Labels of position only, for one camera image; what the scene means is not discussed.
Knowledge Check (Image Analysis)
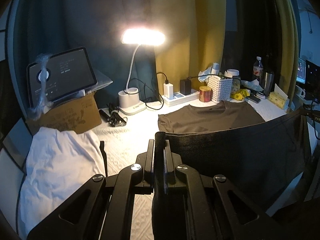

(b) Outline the steel tumbler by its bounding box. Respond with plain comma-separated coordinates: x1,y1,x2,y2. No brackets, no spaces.
261,72,274,97

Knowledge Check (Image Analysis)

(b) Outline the computer monitor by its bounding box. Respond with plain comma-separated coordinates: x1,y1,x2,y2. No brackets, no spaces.
296,57,306,84

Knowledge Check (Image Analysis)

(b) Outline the yellow curtain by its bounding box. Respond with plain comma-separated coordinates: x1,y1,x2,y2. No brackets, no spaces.
150,0,299,98

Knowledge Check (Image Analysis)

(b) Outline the white phone charger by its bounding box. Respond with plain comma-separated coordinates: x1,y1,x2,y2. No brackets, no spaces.
163,83,174,100

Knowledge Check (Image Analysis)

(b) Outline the black smartphone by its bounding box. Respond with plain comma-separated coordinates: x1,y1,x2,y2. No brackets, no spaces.
246,95,261,103

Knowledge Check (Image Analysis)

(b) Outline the white mug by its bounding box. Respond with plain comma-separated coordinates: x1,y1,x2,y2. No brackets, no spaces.
295,85,306,98

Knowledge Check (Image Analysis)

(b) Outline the brown t-shirt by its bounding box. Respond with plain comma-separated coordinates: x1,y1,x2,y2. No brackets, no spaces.
152,101,318,239

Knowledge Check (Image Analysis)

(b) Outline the white cloth pile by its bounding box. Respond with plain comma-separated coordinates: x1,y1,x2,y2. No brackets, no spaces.
20,127,106,233

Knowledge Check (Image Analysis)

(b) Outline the tablet with dark screen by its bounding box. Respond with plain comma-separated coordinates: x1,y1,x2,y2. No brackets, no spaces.
27,47,97,107

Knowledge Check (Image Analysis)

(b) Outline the red gold can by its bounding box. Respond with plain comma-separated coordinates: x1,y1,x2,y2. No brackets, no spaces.
199,86,212,102

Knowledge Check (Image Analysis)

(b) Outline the clear jar white lid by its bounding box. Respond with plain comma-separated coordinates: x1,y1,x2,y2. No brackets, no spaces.
224,69,241,94

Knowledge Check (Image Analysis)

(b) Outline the white power strip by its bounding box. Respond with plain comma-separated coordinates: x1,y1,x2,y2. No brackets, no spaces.
162,89,200,107

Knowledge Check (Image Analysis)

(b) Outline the black power adapter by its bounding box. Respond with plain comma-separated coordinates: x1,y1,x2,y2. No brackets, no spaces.
180,79,191,95

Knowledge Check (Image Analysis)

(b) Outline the yellow snack bag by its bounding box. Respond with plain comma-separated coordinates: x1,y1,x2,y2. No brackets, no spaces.
230,89,251,101

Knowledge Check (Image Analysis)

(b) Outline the coiled black cable bundle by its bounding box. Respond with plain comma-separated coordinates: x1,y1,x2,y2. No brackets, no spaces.
98,102,128,127

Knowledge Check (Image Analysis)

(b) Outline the teal curtain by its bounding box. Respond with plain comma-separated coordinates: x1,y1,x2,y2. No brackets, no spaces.
7,0,158,112

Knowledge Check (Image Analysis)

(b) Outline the yellow tissue box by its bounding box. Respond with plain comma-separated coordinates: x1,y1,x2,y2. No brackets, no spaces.
268,84,289,111

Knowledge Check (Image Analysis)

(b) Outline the cardboard box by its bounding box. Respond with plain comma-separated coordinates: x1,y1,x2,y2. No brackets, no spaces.
26,93,102,135

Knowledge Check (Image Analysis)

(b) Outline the white desk lamp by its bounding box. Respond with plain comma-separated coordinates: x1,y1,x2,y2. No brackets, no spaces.
118,27,165,115

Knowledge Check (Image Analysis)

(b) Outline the plastic water bottle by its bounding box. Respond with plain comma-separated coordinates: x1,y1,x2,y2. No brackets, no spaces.
253,56,263,82

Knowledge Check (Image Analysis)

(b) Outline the white perforated basket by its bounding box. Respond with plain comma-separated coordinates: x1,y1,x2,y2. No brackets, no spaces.
208,75,233,103

